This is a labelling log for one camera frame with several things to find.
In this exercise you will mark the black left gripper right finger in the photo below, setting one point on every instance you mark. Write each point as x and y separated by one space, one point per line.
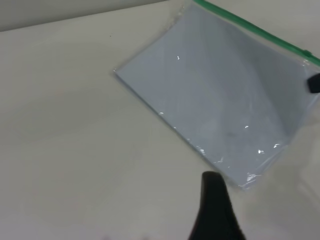
314 83

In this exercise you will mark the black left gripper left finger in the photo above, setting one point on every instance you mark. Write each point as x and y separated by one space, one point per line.
215 215

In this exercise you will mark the green zipper slider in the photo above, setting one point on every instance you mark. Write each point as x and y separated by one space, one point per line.
307 52

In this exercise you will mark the clear zip bag green zipper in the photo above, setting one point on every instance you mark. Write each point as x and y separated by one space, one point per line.
250 25

